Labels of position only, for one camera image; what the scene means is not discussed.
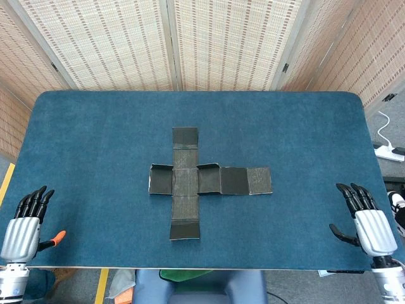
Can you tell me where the white power cable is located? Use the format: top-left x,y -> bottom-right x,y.
377,110 -> 395,149

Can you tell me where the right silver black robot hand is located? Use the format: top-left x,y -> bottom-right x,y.
328,182 -> 398,258

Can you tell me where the bamboo folding screen panel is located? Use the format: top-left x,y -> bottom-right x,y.
14,0 -> 178,92
167,0 -> 309,92
0,0 -> 72,105
311,0 -> 405,110
278,0 -> 361,92
0,85 -> 32,161

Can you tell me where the green cloth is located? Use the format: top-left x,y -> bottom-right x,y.
159,269 -> 219,283

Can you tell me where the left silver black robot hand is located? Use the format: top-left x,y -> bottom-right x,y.
0,185 -> 66,264

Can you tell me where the white power strip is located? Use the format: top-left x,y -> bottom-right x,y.
374,142 -> 405,163

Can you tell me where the black foldable cardboard box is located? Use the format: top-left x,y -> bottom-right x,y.
147,126 -> 273,241

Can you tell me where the orange cloth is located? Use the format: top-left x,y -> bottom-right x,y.
114,286 -> 136,304

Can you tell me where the grey cloth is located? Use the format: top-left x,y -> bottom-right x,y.
106,269 -> 137,300

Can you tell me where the black and white sneaker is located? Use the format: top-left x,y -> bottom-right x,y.
387,190 -> 405,237

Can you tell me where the yellow floor tape strip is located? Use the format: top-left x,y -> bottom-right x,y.
0,163 -> 16,206
94,268 -> 110,304

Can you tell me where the blue felt table mat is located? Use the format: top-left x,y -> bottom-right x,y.
0,91 -> 402,272

